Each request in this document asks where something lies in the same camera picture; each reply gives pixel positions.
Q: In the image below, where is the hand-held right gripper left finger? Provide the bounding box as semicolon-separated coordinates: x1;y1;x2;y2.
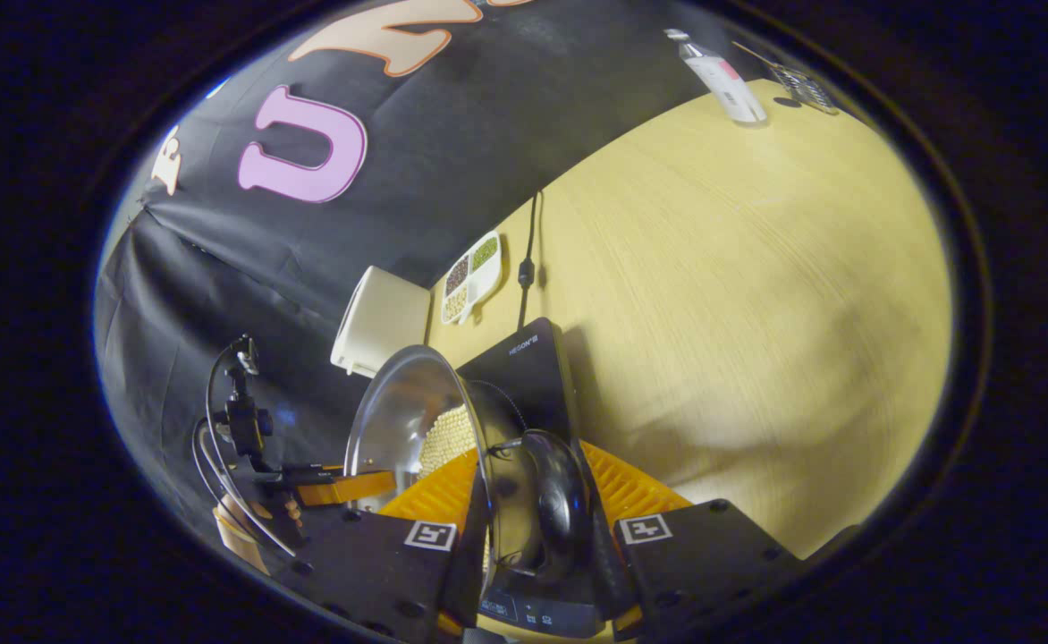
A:
287;447;489;640

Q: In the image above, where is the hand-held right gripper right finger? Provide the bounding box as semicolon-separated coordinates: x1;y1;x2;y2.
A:
578;440;807;640

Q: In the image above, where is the steel pot with black handle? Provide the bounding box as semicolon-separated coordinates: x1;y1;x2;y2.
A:
343;344;596;596

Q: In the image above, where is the black induction cooktop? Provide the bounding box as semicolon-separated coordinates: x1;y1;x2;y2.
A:
457;317;610;640

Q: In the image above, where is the white toaster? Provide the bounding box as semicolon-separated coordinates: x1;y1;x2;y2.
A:
330;266;433;379

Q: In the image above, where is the white divided dish of beans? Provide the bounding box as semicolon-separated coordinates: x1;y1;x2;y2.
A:
440;231;504;326

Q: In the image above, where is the clear plastic bottle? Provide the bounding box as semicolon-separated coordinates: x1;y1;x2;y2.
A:
664;28;768;125

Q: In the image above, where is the brown wooden stick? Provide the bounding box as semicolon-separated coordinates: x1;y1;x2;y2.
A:
732;40;780;71

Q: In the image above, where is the black power cable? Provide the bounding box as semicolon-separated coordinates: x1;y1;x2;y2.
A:
515;191;543;330

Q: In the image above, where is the wire mesh holder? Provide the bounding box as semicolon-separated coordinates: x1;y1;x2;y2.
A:
770;64;840;115

